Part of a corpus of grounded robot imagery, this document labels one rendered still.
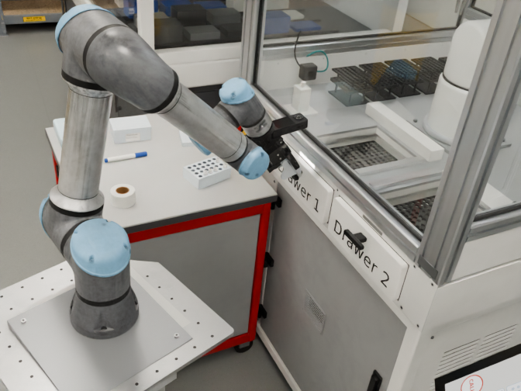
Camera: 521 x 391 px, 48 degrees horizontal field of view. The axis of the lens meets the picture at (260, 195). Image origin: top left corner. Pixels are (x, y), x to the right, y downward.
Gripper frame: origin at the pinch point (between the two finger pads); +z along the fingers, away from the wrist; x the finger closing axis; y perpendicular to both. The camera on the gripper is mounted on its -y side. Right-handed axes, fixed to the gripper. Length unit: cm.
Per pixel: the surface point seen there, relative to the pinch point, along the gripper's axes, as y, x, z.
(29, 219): 105, -125, 38
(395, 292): 2.5, 46.0, 5.7
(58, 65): 66, -305, 65
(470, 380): 6, 80, -16
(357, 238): 1.3, 32.1, -0.8
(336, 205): -0.9, 18.7, 0.7
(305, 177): -0.3, 3.3, 1.4
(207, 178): 22.0, -20.7, -0.3
